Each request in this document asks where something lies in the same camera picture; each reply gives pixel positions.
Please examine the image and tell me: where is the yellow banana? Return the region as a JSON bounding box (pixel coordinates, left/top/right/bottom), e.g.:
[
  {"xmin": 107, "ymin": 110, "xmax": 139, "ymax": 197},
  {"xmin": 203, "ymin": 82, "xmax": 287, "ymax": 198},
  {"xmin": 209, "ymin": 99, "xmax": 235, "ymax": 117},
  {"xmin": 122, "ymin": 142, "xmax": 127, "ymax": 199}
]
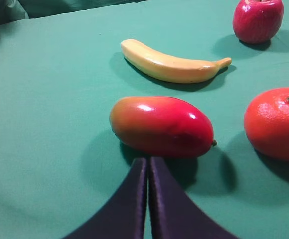
[{"xmin": 121, "ymin": 39, "xmax": 232, "ymax": 84}]

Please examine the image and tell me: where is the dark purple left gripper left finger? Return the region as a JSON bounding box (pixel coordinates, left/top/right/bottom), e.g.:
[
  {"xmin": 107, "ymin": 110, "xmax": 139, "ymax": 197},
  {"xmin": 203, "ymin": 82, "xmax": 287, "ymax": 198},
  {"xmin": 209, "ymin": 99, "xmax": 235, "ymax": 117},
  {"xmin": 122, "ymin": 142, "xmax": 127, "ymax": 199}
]
[{"xmin": 65, "ymin": 158, "xmax": 148, "ymax": 239}]

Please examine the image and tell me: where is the orange tangerine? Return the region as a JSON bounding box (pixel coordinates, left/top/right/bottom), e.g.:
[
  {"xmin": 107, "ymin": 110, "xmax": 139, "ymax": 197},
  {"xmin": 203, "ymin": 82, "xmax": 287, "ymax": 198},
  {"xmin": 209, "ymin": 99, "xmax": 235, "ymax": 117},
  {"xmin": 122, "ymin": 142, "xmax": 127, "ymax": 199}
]
[{"xmin": 244, "ymin": 87, "xmax": 289, "ymax": 161}]

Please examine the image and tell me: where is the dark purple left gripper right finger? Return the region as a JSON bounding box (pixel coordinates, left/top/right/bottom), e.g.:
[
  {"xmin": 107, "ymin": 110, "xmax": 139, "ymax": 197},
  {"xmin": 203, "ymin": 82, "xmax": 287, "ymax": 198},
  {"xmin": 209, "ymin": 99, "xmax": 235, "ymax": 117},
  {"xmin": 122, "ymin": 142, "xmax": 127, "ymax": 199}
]
[{"xmin": 149, "ymin": 157, "xmax": 237, "ymax": 239}]

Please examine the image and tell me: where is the red yellow mango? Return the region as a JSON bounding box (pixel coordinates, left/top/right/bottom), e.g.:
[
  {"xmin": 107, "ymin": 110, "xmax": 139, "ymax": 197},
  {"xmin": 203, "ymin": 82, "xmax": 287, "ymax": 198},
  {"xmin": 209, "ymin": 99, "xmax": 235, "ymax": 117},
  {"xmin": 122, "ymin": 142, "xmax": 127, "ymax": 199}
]
[{"xmin": 109, "ymin": 96, "xmax": 217, "ymax": 158}]

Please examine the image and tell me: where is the green backdrop cloth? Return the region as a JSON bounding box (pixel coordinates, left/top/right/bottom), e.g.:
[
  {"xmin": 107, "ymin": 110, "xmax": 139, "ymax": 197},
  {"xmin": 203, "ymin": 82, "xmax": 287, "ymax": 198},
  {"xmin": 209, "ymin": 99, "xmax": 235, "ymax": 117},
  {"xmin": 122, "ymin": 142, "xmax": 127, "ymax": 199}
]
[{"xmin": 0, "ymin": 0, "xmax": 138, "ymax": 25}]

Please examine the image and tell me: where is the red apple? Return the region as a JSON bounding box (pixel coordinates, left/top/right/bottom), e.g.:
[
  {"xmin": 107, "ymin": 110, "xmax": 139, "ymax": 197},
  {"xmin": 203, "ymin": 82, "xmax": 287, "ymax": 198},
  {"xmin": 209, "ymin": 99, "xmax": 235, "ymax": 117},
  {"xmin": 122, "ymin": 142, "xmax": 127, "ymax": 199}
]
[{"xmin": 233, "ymin": 0, "xmax": 284, "ymax": 44}]

